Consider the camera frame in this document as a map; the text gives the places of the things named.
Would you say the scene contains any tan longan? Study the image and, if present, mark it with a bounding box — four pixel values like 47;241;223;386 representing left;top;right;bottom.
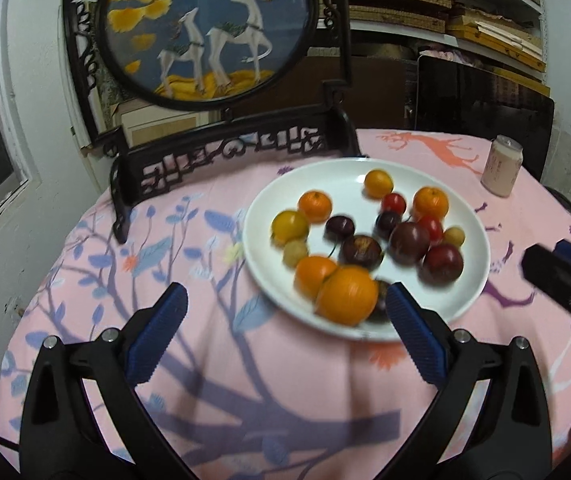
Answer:
443;226;465;247
282;240;309;269

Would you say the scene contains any dark red plum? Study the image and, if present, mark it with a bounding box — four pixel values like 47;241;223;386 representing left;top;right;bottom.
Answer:
389;222;431;266
420;243;464;286

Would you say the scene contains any orange tangerine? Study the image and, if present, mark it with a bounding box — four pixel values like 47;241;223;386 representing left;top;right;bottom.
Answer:
411;186;449;220

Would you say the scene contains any dark mangosteen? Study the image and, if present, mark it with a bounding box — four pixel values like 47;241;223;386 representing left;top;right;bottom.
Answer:
368;280;391;323
340;234;383;271

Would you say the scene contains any dark cherry plum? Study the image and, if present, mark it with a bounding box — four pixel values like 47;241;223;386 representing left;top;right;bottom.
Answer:
374;210;403;240
325;214;356;243

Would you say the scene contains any large orange front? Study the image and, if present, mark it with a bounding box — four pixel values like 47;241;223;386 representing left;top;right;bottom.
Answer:
315;266;379;327

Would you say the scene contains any large orange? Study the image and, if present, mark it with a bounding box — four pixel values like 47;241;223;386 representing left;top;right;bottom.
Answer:
294;255;339;300
315;266;379;327

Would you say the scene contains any yellow passion fruit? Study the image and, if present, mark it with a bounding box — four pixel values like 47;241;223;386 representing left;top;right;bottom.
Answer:
271;209;309;247

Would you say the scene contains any beige beverage can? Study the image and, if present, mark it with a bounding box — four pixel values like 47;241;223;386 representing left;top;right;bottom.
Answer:
481;136;523;198

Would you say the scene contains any pink patterned tablecloth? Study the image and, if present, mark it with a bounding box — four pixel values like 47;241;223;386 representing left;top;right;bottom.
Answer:
0;130;571;479

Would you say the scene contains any small red cherry tomato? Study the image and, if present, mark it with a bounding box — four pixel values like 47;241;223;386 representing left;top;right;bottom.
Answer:
381;193;407;216

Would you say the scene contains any dark mangosteen on plate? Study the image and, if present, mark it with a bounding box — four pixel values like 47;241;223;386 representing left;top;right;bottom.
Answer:
340;234;383;271

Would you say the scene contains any small yellow-orange fruit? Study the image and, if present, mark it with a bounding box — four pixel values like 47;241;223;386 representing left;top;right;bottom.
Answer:
363;169;394;200

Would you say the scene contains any black board behind table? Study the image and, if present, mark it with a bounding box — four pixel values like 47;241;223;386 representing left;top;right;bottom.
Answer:
415;55;555;180

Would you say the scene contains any white oval plate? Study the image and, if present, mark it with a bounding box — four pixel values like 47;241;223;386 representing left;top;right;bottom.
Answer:
242;157;491;341

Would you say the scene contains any small orange mandarin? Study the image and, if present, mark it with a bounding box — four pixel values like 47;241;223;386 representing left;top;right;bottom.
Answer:
297;190;333;223

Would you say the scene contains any round deer painting screen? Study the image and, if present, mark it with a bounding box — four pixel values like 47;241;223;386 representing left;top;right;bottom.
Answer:
62;0;360;243

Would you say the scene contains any wall shelf with boxes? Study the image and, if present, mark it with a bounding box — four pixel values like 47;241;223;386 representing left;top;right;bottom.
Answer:
347;0;550;94

